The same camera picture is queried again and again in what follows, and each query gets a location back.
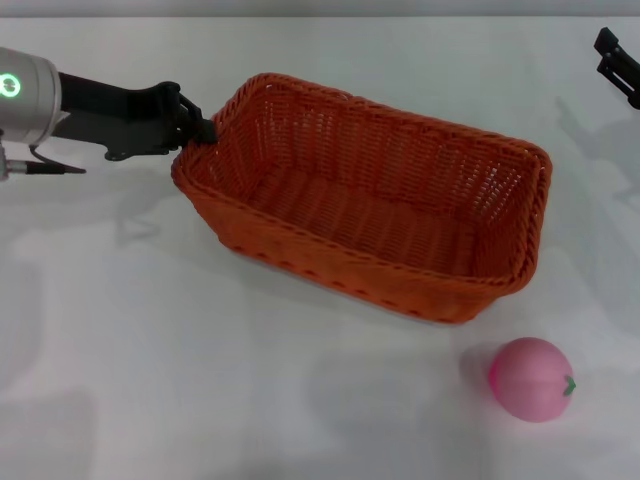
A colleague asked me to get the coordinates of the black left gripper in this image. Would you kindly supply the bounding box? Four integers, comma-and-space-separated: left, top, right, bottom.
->
51, 72, 222, 163

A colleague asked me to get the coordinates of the orange woven plastic basket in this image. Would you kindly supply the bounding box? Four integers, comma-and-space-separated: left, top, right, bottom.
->
172, 72, 554, 327

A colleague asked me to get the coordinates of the pink peach toy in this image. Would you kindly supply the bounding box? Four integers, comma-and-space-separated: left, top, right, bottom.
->
487, 336, 578, 424

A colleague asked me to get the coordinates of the black cable with metal plug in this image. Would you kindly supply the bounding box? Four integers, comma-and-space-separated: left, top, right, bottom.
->
0, 143, 88, 183

